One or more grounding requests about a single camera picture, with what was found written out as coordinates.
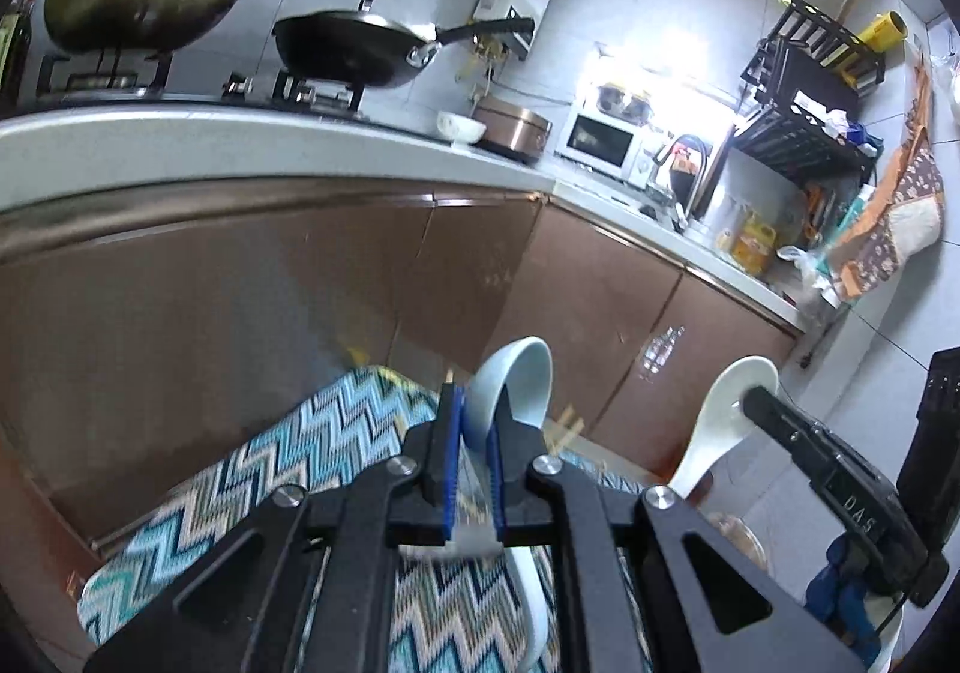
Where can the clear lidded plastic cup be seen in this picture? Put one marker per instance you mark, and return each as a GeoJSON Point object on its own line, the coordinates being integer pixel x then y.
{"type": "Point", "coordinates": [739, 542]}

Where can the white microwave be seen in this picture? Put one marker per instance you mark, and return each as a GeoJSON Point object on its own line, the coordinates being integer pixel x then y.
{"type": "Point", "coordinates": [600, 144]}

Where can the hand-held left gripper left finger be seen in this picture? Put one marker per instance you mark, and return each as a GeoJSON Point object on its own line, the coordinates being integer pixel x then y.
{"type": "Point", "coordinates": [452, 478]}

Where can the steel faucet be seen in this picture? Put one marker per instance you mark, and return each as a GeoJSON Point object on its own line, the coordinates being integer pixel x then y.
{"type": "Point", "coordinates": [686, 163]}

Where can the white plastic bag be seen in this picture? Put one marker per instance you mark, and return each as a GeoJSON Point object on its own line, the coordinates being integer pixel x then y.
{"type": "Point", "coordinates": [810, 275]}

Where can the white ceramic spoon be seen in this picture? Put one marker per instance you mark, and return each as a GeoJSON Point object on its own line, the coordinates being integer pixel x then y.
{"type": "Point", "coordinates": [720, 418]}

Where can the person's right hand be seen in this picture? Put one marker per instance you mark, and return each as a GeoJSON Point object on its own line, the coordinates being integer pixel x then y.
{"type": "Point", "coordinates": [844, 587]}

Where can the orange patterned cloth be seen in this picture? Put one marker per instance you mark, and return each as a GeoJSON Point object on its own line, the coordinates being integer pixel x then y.
{"type": "Point", "coordinates": [892, 223]}

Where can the yellow roll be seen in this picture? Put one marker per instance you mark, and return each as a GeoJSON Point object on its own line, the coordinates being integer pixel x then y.
{"type": "Point", "coordinates": [883, 31]}

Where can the black wok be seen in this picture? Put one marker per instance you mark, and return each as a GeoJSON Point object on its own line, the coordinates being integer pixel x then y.
{"type": "Point", "coordinates": [337, 57]}

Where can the black gas stove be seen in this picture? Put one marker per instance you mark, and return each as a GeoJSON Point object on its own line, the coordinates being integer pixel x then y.
{"type": "Point", "coordinates": [315, 95]}

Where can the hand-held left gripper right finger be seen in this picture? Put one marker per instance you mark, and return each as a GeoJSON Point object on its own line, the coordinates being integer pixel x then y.
{"type": "Point", "coordinates": [495, 485]}

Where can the zigzag patterned mat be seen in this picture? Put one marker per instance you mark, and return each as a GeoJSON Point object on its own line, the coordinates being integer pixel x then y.
{"type": "Point", "coordinates": [225, 493]}

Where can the black dish rack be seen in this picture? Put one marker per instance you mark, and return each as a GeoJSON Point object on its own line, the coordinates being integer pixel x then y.
{"type": "Point", "coordinates": [802, 125]}

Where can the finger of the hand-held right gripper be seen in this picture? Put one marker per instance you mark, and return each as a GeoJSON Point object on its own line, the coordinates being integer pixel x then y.
{"type": "Point", "coordinates": [787, 429]}

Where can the brown rice cooker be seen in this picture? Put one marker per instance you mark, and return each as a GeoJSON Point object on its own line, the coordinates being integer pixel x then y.
{"type": "Point", "coordinates": [514, 133]}

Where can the yellow oil bottle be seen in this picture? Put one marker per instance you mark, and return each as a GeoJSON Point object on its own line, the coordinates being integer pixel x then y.
{"type": "Point", "coordinates": [754, 249]}

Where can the brown kitchen cabinets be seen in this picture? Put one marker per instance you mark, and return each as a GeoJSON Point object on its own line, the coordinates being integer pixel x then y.
{"type": "Point", "coordinates": [225, 343]}

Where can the white bowl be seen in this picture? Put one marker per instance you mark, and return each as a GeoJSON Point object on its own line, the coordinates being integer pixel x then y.
{"type": "Point", "coordinates": [461, 129]}

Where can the wooden chopstick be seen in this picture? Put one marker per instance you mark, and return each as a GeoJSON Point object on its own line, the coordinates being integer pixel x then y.
{"type": "Point", "coordinates": [566, 429]}

